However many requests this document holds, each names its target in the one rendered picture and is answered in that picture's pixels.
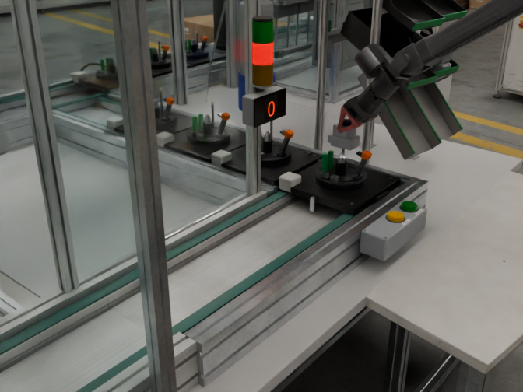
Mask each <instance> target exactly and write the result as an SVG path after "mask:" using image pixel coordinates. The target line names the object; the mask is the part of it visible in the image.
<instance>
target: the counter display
mask: <svg viewBox="0 0 523 392"><path fill-rule="evenodd" d="M275 94H277V117H275V118H273V119H271V120H269V121H266V122H265V98H266V97H268V96H272V95H275ZM285 115H286V88H284V89H280V90H277V91H275V92H273V93H269V94H266V95H264V96H260V97H258V98H255V99H254V128H256V127H258V126H260V125H263V124H266V123H268V122H270V121H274V120H275V119H277V118H280V117H283V116H285Z"/></svg>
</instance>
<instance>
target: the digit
mask: <svg viewBox="0 0 523 392"><path fill-rule="evenodd" d="M275 117H277V94H275V95H272V96H268V97H266V98H265V122H266V121H269V120H271V119H273V118H275Z"/></svg>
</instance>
